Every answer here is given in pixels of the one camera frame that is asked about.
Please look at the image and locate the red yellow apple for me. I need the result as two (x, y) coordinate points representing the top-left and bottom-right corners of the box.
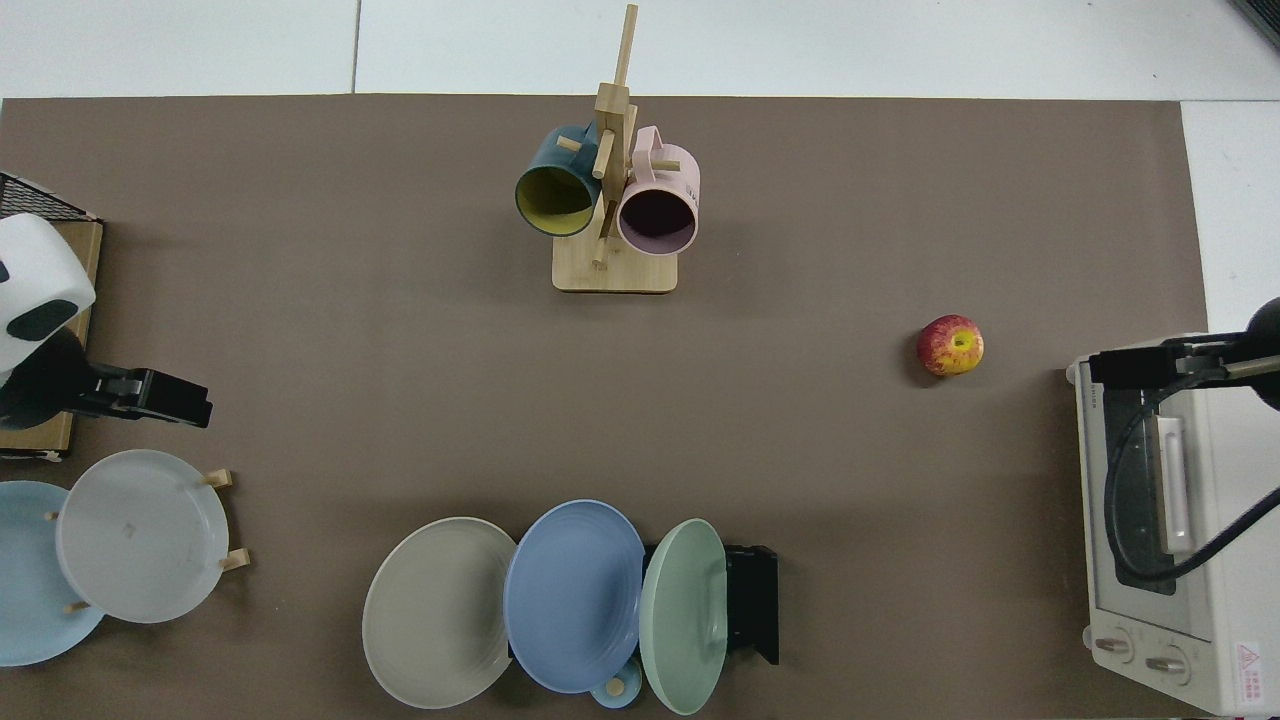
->
(918, 314), (985, 378)

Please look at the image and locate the wooden plate rack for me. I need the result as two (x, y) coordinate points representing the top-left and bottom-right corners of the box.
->
(45, 468), (251, 614)

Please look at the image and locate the grey plate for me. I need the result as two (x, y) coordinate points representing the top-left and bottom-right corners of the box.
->
(55, 449), (230, 625)

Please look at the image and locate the light blue plate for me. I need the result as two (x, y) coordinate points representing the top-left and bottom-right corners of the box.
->
(0, 480), (106, 668)

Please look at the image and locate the beige plate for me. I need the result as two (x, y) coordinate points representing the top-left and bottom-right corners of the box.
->
(362, 517), (521, 710)

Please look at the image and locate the black dish rack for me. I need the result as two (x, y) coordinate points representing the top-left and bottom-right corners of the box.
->
(508, 543), (780, 666)

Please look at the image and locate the pale green plate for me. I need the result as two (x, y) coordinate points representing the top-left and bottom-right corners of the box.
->
(639, 518), (729, 716)

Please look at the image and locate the pale toaster oven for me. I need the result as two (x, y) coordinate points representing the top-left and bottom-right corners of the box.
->
(1066, 333), (1280, 717)

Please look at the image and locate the brown table cloth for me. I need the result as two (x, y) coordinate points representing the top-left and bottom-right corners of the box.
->
(0, 95), (1209, 720)

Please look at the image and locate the dark grey corner object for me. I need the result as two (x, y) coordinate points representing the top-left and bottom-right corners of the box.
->
(1228, 0), (1280, 51)

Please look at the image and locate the dark blue cup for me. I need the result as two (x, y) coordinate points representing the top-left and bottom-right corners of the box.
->
(515, 123), (604, 238)

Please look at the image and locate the wooden cup stand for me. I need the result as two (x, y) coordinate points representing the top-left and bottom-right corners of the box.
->
(552, 3), (681, 294)

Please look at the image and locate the pink cup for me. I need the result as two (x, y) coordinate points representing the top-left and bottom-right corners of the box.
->
(616, 126), (701, 257)

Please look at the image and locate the small blue round thing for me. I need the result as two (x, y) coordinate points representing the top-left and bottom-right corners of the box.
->
(588, 660), (643, 710)

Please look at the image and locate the wire basket with wooden floor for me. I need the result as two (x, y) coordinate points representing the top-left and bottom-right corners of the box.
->
(0, 172), (104, 463)

